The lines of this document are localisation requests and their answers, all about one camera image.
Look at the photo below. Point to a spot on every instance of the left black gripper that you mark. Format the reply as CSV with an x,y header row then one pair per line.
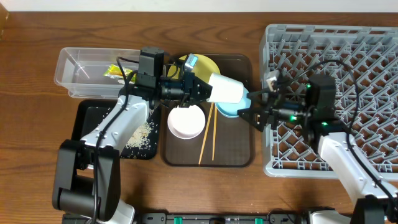
x,y
189,89

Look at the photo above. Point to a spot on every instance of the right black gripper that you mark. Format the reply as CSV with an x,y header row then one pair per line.
x,y
269,110

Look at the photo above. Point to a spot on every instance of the wooden chopstick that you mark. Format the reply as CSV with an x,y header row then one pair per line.
x,y
206,133
214,133

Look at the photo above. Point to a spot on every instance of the yellow plate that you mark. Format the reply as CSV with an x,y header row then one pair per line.
x,y
203,68

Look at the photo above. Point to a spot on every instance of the small pale green cup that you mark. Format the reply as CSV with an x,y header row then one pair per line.
x,y
225,89

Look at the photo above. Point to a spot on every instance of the light blue bowl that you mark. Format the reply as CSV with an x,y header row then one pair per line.
x,y
230,110

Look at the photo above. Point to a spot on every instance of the white bowl with residue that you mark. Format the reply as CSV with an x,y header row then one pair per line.
x,y
186,123

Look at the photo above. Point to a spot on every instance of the green orange snack wrapper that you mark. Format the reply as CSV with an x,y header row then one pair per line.
x,y
115,73

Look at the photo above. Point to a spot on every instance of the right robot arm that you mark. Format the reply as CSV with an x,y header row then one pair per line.
x,y
374,198

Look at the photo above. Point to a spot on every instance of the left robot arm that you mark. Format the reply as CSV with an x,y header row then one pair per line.
x,y
87,179

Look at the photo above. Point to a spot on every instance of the grey dishwasher rack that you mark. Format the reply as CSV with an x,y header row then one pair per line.
x,y
363,61

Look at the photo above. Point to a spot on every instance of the dark brown serving tray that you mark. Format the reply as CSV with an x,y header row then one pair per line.
x,y
232,146

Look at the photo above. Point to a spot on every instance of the pile of rice grains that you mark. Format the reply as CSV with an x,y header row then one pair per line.
x,y
139,144

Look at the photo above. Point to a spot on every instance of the clear plastic bin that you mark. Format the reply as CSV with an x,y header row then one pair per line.
x,y
84,72

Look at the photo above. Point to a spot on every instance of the black plastic bin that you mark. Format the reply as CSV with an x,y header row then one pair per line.
x,y
91,112

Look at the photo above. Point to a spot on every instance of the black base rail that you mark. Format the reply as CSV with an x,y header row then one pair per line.
x,y
270,218

